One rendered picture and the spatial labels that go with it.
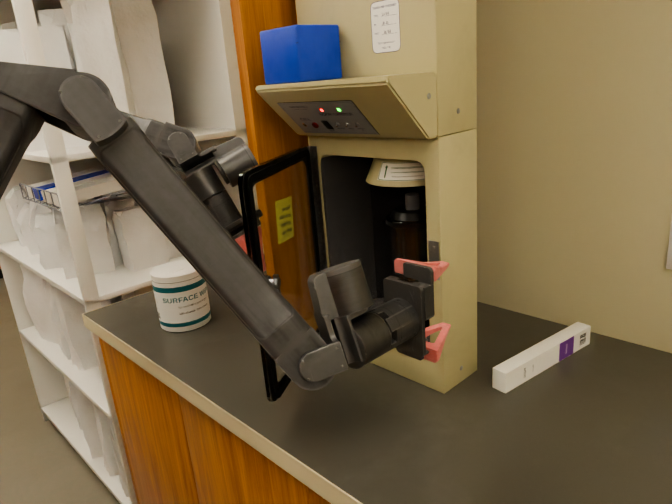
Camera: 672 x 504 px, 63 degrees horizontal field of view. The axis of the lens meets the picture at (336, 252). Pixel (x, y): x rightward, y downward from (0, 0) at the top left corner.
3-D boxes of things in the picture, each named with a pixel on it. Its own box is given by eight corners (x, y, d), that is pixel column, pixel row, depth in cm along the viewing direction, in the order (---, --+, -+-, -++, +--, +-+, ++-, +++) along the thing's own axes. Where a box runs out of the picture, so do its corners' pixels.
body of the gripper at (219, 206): (220, 240, 102) (199, 205, 101) (263, 216, 98) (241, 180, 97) (203, 251, 96) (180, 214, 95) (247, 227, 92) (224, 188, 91)
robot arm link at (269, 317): (64, 122, 65) (42, 95, 55) (104, 94, 67) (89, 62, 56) (295, 385, 72) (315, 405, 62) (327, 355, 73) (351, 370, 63)
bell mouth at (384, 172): (405, 167, 119) (403, 141, 117) (476, 172, 106) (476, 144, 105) (346, 182, 107) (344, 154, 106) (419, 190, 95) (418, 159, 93)
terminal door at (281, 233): (325, 327, 121) (308, 144, 109) (272, 406, 94) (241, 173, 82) (322, 327, 122) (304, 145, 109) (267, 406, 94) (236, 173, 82)
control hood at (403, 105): (306, 133, 110) (301, 81, 107) (439, 137, 88) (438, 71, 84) (260, 141, 103) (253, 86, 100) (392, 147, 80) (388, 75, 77)
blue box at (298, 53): (306, 81, 105) (302, 30, 102) (343, 78, 98) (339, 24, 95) (264, 85, 99) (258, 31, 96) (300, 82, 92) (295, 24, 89)
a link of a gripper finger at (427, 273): (465, 252, 76) (423, 272, 70) (466, 299, 78) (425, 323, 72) (425, 244, 81) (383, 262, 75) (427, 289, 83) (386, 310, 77)
